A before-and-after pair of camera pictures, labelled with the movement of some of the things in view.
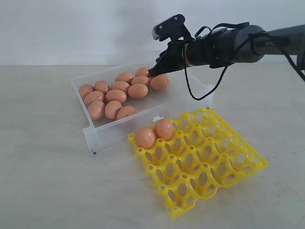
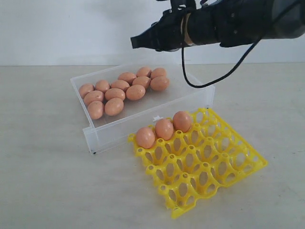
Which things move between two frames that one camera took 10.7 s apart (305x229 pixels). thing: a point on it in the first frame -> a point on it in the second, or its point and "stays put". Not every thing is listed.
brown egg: [145, 137] stays put
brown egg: [164, 129] stays put
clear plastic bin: [114, 103] stays put
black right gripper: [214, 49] -> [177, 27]
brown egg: [125, 111] -> [182, 121]
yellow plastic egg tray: [204, 155] stays put
